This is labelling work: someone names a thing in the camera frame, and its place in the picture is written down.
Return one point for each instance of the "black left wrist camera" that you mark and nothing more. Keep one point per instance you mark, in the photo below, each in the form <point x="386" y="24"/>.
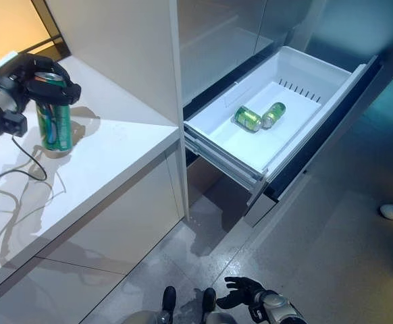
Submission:
<point x="14" y="125"/>

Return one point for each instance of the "black framed glass window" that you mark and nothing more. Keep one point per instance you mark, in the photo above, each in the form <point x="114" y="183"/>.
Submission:
<point x="7" y="23"/>

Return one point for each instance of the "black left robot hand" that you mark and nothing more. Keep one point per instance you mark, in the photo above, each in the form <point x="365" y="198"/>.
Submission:
<point x="48" y="91"/>

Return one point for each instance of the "stainless steel fridge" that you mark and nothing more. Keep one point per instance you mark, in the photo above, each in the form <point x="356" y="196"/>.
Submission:
<point x="216" y="33"/>

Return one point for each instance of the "green soda can orange stripe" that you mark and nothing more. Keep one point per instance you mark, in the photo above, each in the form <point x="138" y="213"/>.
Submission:
<point x="56" y="128"/>

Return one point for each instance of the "tall white side panel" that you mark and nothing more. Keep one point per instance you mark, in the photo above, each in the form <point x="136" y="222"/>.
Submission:
<point x="179" y="84"/>

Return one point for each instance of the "black right robot foot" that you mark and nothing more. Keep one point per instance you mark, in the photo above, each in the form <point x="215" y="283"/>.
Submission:
<point x="209" y="299"/>

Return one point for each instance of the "black robot foot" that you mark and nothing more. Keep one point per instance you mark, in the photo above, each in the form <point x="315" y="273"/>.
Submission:
<point x="209" y="299"/>
<point x="169" y="298"/>

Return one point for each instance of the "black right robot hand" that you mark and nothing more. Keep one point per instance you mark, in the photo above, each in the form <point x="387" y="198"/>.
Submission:
<point x="250" y="293"/>

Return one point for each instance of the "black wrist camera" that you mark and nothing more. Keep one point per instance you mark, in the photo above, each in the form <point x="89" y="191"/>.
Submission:
<point x="14" y="125"/>
<point x="256" y="312"/>

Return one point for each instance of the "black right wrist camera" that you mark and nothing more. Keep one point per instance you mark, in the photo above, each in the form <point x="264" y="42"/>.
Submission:
<point x="256" y="312"/>

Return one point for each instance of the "fridge drawer white bin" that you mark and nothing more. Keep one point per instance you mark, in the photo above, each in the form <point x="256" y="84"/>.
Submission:
<point x="284" y="135"/>

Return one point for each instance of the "black left robot foot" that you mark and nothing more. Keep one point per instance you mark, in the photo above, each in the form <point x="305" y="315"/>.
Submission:
<point x="169" y="298"/>

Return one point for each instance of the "white counter cabinet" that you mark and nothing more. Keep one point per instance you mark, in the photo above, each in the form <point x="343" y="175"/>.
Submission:
<point x="98" y="168"/>

